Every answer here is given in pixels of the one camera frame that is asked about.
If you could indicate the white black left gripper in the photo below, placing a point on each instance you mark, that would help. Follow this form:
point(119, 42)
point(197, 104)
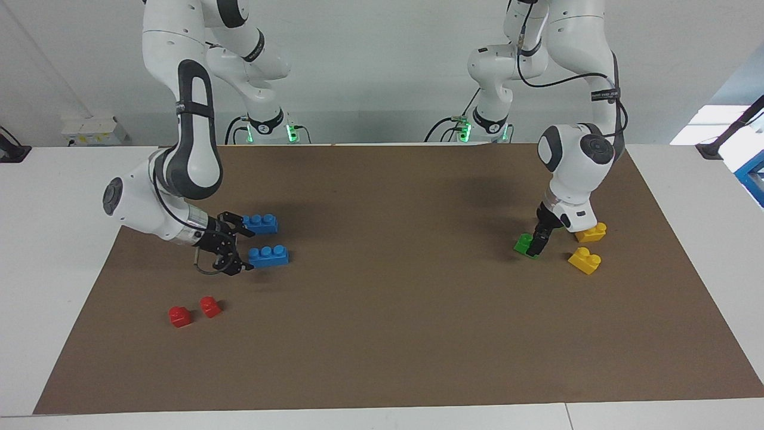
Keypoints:
point(573, 216)

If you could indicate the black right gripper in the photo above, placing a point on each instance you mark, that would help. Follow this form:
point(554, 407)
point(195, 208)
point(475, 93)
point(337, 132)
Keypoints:
point(215, 239)

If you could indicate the green two-stud toy brick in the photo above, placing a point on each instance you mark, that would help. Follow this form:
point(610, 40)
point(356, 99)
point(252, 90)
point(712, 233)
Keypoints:
point(523, 243)

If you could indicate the blue three-stud toy brick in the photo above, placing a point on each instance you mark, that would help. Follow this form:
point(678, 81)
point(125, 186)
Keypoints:
point(262, 225)
point(271, 257)

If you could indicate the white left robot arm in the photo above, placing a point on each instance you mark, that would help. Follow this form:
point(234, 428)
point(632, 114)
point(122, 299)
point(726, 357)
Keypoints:
point(576, 36)

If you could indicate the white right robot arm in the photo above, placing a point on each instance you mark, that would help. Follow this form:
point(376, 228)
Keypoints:
point(161, 54)

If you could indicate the yellow two-stud toy brick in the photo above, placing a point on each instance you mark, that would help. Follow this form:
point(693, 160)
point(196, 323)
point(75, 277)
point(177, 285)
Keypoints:
point(594, 234)
point(585, 261)

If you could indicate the red one-stud toy brick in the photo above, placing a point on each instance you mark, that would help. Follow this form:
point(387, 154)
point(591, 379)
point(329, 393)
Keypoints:
point(179, 317)
point(210, 307)

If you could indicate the brown table mat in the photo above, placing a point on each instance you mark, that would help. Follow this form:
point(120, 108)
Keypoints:
point(388, 328)

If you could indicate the white box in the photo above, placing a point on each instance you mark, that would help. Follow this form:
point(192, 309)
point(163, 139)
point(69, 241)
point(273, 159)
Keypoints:
point(89, 128)

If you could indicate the black stand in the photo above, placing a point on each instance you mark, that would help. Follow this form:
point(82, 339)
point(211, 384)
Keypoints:
point(710, 149)

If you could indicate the black clamp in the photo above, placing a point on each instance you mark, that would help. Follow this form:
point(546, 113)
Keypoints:
point(12, 152)

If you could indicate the blue frame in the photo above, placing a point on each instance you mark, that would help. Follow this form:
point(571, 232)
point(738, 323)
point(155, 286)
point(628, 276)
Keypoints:
point(753, 176)

